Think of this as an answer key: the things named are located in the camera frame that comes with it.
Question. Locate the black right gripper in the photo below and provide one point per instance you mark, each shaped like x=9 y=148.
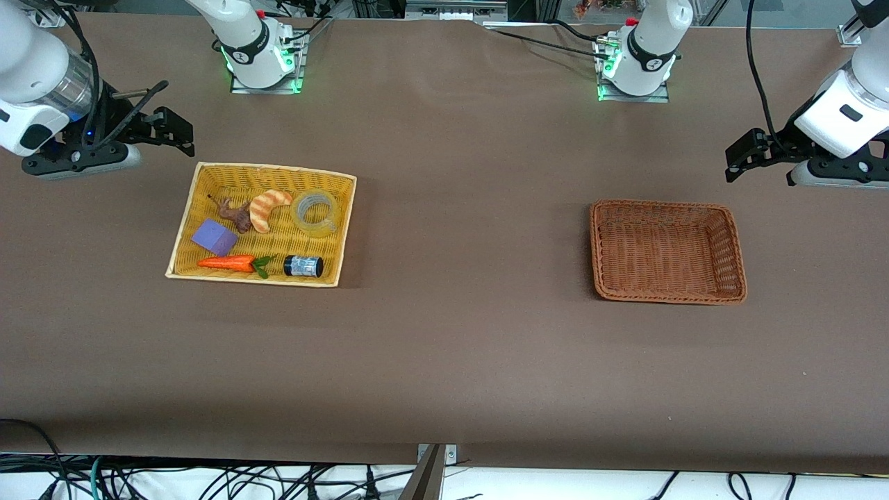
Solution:
x=114 y=119

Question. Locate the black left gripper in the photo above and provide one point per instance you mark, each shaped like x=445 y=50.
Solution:
x=790 y=139

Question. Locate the clear tape roll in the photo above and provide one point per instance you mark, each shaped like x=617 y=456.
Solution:
x=300 y=221

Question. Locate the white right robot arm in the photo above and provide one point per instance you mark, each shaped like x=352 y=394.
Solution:
x=35 y=69

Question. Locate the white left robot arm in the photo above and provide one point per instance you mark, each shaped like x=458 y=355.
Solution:
x=649 y=42

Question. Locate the yellow woven basket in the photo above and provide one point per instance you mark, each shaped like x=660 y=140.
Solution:
x=208 y=187

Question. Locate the brown toy lion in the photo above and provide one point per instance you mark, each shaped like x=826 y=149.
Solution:
x=239 y=217

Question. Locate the purple cube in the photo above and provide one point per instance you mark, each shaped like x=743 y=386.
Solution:
x=214 y=236

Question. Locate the toy croissant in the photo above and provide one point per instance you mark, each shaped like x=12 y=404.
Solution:
x=262 y=208

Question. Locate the brown wicker basket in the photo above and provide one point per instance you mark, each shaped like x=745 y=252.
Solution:
x=660 y=250

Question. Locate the orange toy carrot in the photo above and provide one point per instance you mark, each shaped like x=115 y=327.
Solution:
x=229 y=263

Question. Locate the small jar black lid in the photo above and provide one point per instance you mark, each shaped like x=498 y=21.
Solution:
x=302 y=266

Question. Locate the brown table cover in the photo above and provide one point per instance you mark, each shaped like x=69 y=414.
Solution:
x=444 y=361

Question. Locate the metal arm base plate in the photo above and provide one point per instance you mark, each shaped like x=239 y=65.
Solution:
x=660 y=96
x=300 y=69

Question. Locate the metal corner bracket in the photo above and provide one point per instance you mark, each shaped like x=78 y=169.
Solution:
x=851 y=35

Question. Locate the aluminium frame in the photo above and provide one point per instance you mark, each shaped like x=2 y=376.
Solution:
x=451 y=8

